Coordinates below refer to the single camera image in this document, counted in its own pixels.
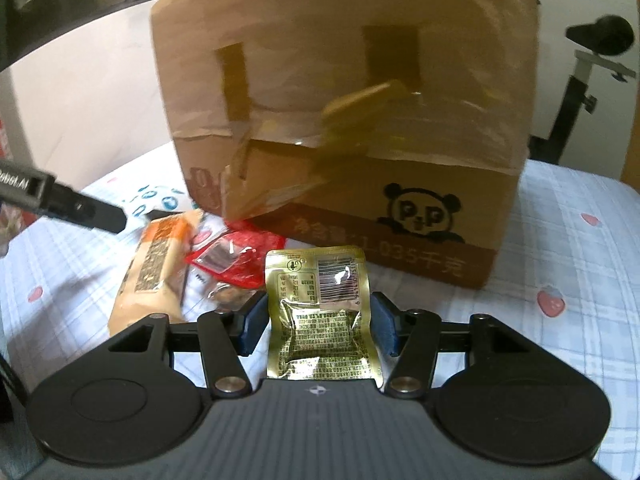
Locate small white blue packet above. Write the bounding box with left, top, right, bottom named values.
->
left=120, top=182, right=195, bottom=220

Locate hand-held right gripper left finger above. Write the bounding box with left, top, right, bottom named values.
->
left=107, top=290, right=269, bottom=400

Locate wooden door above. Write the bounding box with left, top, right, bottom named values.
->
left=619, top=60, right=640, bottom=186

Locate gold foil snack packet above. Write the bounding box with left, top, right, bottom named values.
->
left=264, top=245, right=385, bottom=386

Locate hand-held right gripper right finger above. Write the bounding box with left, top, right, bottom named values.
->
left=372, top=292, right=535, bottom=400

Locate cardboard box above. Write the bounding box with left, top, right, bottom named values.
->
left=150, top=0, right=543, bottom=291

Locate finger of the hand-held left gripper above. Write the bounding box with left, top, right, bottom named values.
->
left=47, top=182, right=127, bottom=234

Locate red snack packet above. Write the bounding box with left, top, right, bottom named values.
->
left=185, top=220, right=281, bottom=291

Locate black exercise bike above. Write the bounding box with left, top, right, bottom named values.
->
left=527, top=15, right=637, bottom=165

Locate orange white snack packet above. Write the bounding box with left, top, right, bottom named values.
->
left=109, top=210, right=203, bottom=333

